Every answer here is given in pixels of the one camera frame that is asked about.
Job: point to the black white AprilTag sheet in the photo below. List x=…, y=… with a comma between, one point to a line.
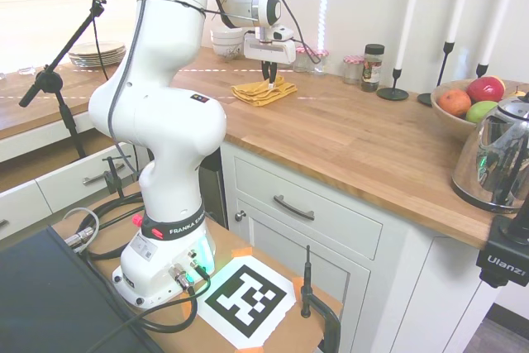
x=248, y=299

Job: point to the red apple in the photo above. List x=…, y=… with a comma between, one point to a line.
x=485, y=89

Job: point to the wooden fruit bowl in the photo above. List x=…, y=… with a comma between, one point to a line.
x=450, y=121

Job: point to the small jar red gingham lid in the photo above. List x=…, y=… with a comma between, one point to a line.
x=319, y=63
x=352, y=70
x=301, y=59

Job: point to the green apple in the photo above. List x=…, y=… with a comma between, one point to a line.
x=479, y=112

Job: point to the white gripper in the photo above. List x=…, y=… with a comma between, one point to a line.
x=270, y=51

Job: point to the large black bar clamp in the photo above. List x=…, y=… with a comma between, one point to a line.
x=308, y=287

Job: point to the small clear glass dish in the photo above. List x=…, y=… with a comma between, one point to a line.
x=27, y=71

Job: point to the black Ulanzi camera mount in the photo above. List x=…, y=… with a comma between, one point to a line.
x=502, y=254

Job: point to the orange fruit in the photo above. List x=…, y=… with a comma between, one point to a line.
x=454, y=103

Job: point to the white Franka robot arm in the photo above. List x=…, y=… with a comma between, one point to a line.
x=161, y=92

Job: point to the yellow terry cloth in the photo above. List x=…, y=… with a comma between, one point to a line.
x=258, y=92

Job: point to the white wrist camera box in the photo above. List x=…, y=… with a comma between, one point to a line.
x=283, y=33

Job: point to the small black clamp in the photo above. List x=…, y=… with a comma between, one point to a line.
x=113, y=179

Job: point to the round metal cabinet knob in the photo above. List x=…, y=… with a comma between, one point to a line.
x=240, y=216

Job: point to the spice bottle black lid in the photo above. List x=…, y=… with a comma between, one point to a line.
x=373, y=68

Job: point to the stainless steel kettle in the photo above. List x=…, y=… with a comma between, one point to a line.
x=496, y=154

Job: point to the black boom camera stand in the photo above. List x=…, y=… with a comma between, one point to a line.
x=53, y=76

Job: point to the black control box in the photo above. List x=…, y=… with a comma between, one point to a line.
x=45, y=299

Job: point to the brown robot mounting board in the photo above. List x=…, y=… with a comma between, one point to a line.
x=235, y=241

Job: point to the stacked white ceramic bowls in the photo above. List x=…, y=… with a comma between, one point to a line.
x=226, y=41

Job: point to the stack of cream plates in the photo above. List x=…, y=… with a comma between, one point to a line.
x=97, y=55

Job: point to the white kitchen cabinet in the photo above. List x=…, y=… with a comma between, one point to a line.
x=330, y=245

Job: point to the yellow pear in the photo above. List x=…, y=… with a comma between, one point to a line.
x=516, y=92

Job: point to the black candle holder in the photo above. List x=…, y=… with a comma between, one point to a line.
x=444, y=63
x=482, y=70
x=394, y=88

